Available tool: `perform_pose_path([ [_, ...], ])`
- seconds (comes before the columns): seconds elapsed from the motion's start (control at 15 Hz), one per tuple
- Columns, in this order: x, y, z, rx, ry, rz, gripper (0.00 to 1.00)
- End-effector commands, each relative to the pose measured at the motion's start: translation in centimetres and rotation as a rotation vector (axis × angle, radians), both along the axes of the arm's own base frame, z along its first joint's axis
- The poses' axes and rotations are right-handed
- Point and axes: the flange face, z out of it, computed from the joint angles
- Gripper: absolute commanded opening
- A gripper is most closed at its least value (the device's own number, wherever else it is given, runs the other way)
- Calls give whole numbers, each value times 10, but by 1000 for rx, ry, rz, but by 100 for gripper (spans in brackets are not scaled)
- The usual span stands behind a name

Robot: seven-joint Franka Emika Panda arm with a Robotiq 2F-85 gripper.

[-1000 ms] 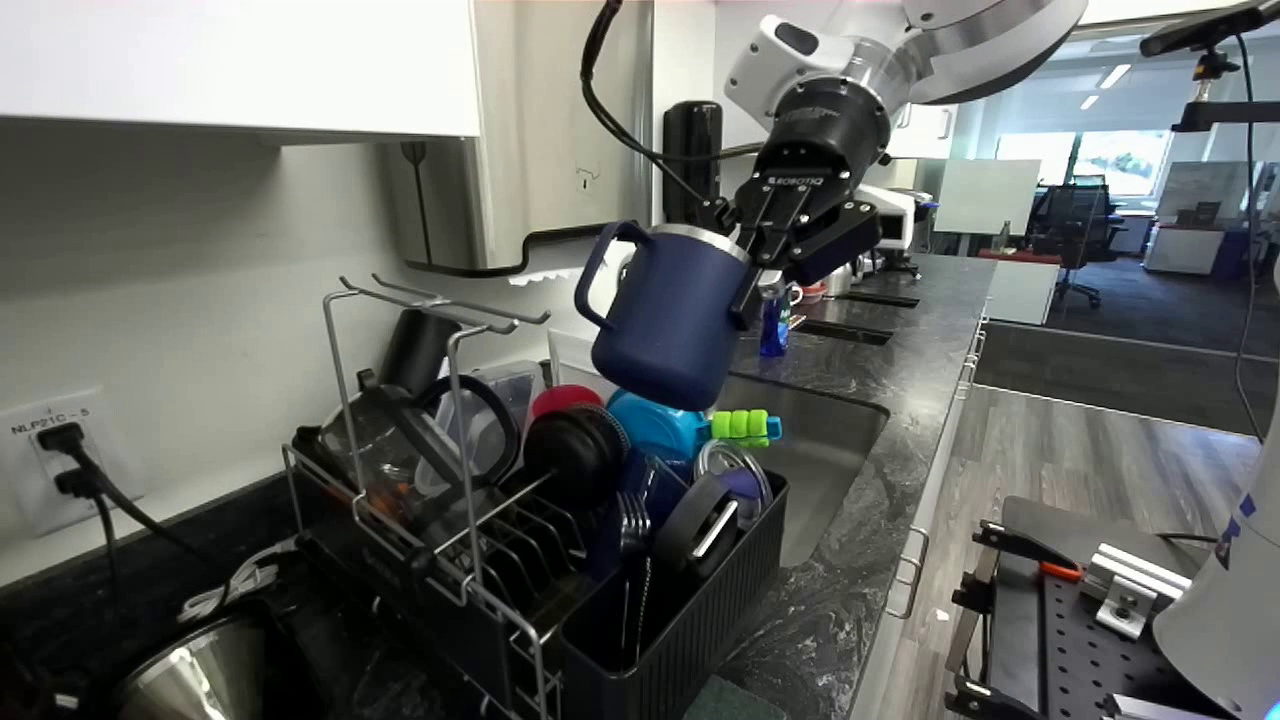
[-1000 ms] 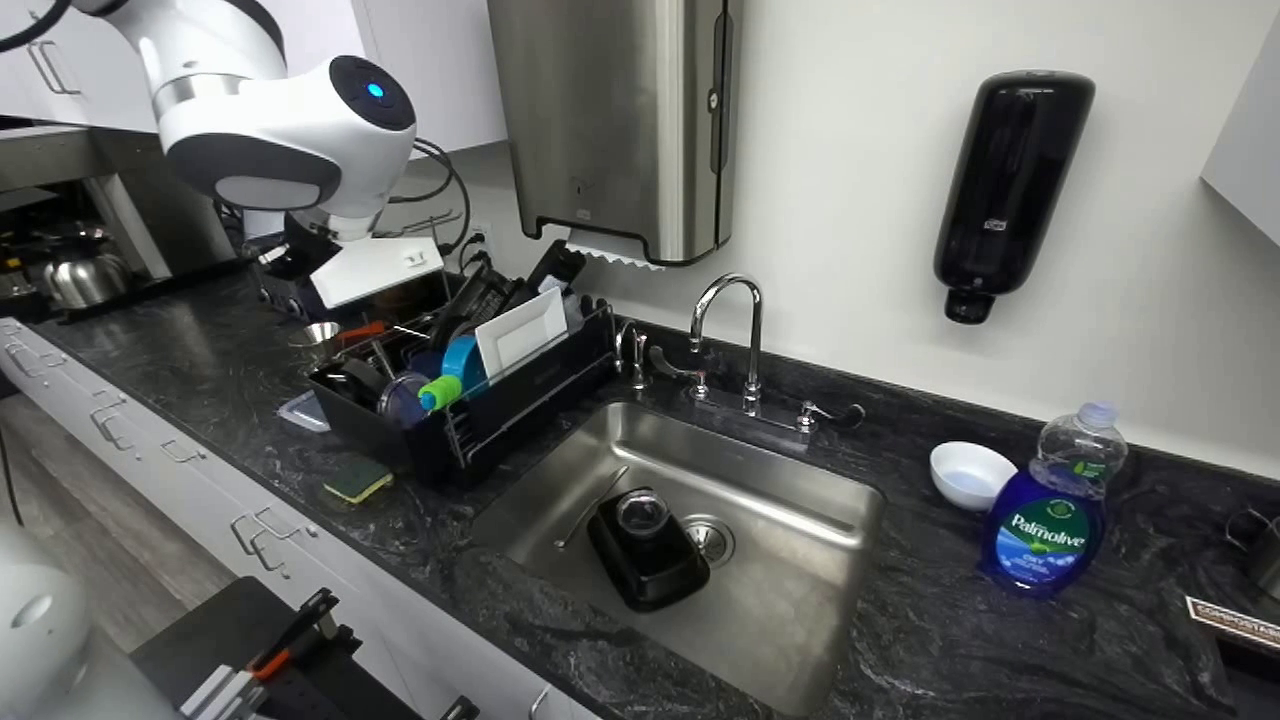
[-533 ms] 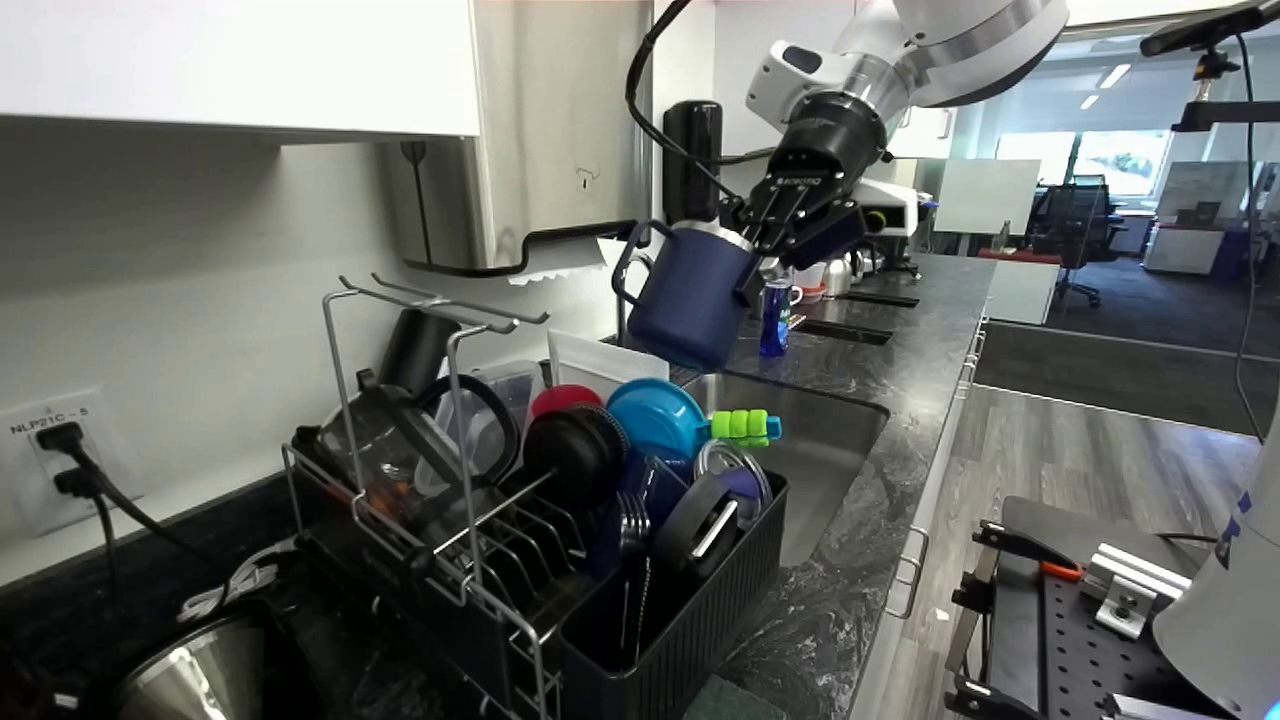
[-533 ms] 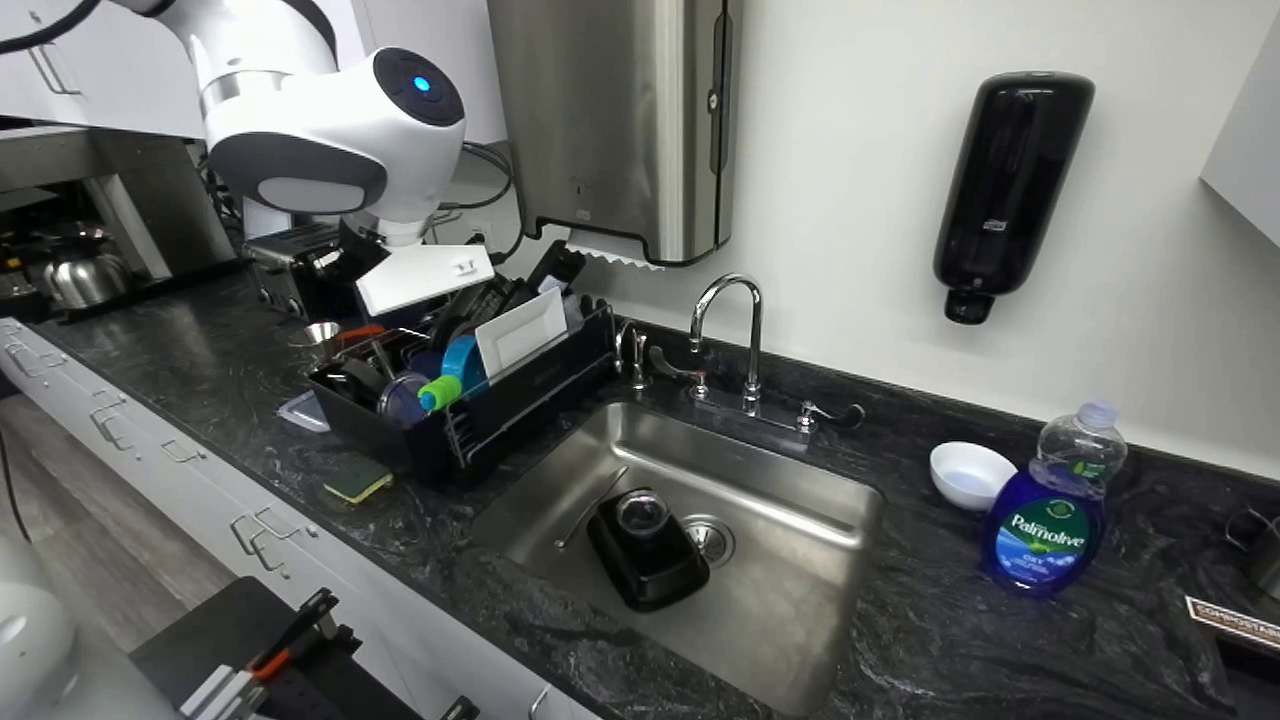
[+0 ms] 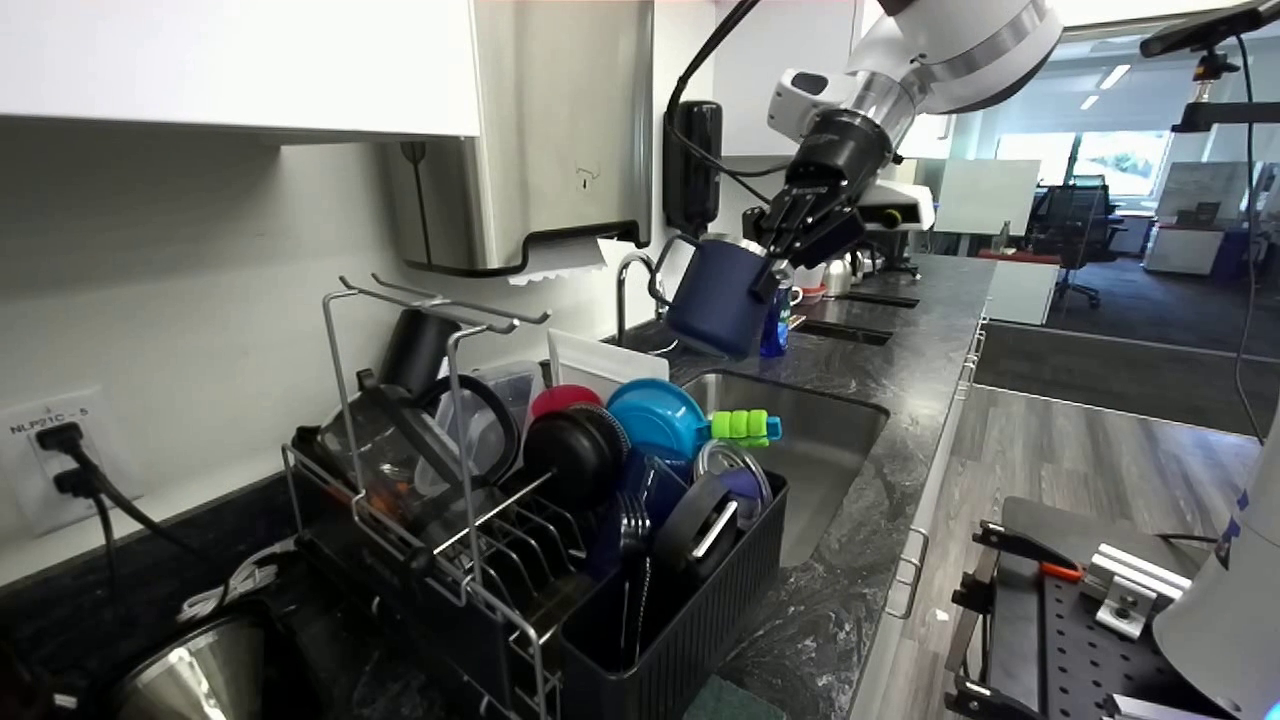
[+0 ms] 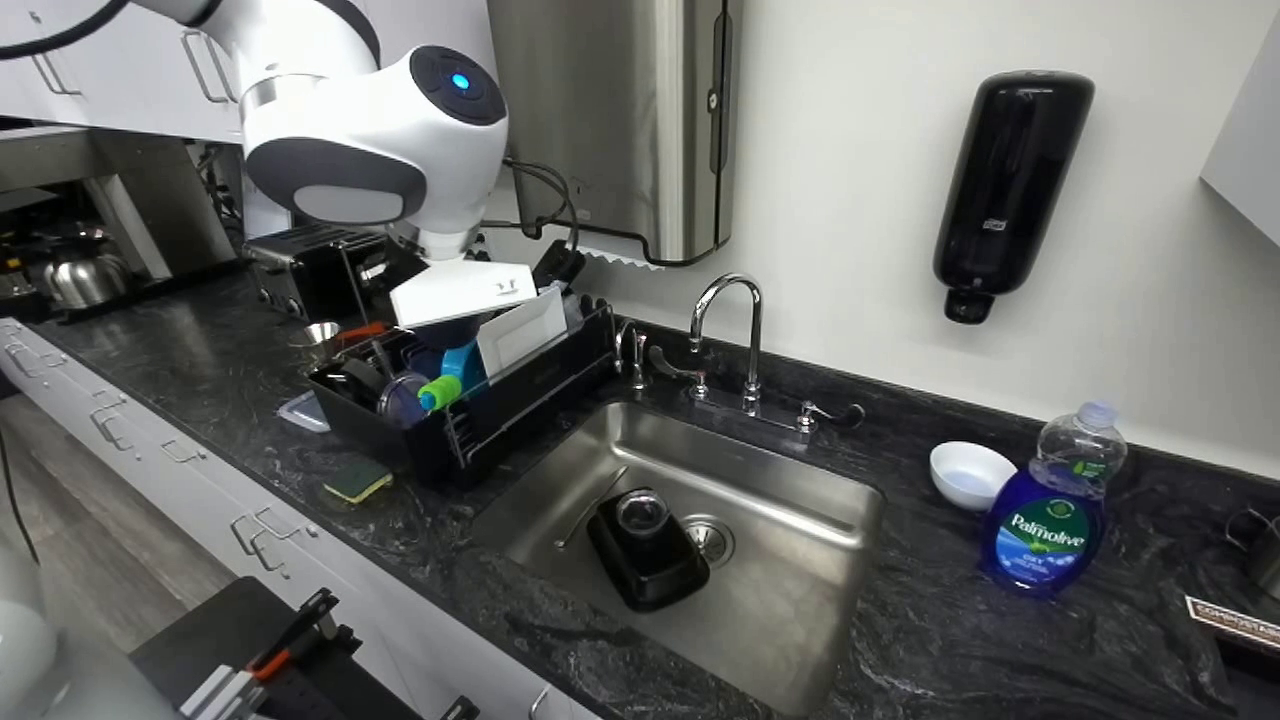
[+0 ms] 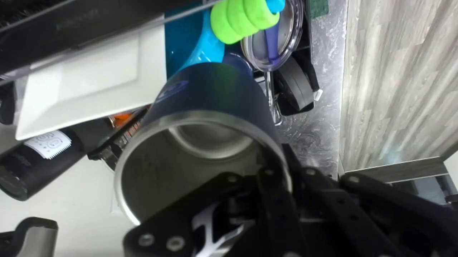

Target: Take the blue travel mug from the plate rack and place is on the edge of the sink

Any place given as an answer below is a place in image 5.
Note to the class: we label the chrome faucet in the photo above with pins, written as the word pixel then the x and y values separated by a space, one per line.
pixel 636 278

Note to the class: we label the black office chair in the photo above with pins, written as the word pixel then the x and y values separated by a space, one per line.
pixel 1075 227

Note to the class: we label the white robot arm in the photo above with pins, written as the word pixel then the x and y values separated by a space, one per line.
pixel 920 59

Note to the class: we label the black dish rack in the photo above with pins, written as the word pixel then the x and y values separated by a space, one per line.
pixel 418 495

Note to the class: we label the steel mixing bowl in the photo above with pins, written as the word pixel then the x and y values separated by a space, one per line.
pixel 211 672

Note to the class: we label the blue travel mug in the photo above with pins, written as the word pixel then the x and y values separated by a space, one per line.
pixel 721 297

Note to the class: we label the steel paper towel dispenser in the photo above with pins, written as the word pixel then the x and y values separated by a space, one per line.
pixel 556 144

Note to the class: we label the white wall outlet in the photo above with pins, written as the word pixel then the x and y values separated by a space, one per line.
pixel 28 470

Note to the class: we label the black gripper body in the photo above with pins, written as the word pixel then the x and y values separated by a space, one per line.
pixel 829 174

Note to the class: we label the black soap dispenser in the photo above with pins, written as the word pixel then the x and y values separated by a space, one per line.
pixel 692 132

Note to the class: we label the black round lid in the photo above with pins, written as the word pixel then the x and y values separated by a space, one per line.
pixel 578 448

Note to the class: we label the white upper cabinet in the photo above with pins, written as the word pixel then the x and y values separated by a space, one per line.
pixel 298 64

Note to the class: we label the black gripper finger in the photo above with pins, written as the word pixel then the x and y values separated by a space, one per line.
pixel 788 278
pixel 775 227

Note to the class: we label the steel sink basin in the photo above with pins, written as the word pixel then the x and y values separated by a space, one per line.
pixel 822 448

